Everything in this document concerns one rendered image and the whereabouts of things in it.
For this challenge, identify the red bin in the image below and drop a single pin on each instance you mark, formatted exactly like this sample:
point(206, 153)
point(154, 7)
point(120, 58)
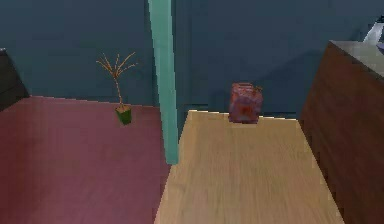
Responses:
point(245, 103)

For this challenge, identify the dry plant in green pot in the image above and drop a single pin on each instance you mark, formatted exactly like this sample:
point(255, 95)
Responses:
point(123, 115)

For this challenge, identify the dark brown wooden cabinet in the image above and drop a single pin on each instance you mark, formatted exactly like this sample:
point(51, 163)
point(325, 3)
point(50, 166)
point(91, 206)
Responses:
point(346, 126)

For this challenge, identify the black furniture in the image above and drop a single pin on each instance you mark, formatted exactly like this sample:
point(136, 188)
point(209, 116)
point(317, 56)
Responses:
point(8, 83)

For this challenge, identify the pale grey object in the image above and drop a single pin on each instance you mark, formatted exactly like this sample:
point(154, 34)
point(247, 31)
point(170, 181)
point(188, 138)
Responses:
point(375, 33)

